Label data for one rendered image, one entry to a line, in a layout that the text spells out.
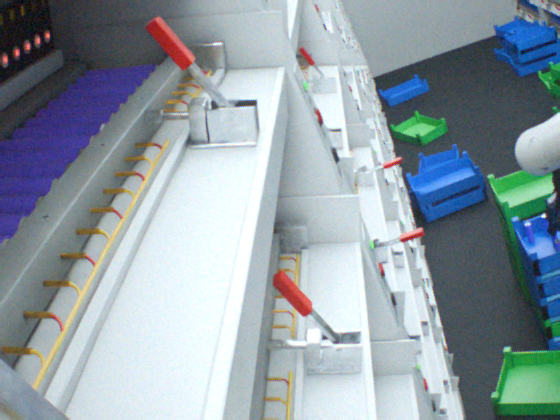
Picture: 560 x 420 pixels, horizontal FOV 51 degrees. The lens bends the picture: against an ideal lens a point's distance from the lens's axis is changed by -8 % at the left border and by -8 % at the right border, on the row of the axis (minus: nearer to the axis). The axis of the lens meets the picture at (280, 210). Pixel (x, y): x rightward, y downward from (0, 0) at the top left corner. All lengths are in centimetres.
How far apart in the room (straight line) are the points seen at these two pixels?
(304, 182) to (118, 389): 42
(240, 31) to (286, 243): 20
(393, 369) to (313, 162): 26
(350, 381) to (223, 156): 19
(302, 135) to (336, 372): 22
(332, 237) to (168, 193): 31
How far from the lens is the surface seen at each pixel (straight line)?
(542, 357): 192
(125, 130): 36
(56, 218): 27
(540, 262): 172
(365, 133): 132
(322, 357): 46
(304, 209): 60
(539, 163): 138
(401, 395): 70
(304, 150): 58
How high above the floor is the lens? 138
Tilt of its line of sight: 24 degrees down
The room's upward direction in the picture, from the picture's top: 25 degrees counter-clockwise
